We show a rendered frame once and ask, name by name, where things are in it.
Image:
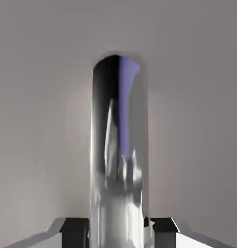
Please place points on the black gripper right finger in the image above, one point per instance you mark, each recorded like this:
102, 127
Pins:
165, 232

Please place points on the grey painted drawer front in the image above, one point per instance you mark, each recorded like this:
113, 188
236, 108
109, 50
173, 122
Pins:
33, 96

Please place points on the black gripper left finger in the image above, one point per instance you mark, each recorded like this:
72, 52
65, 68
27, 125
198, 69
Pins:
72, 232

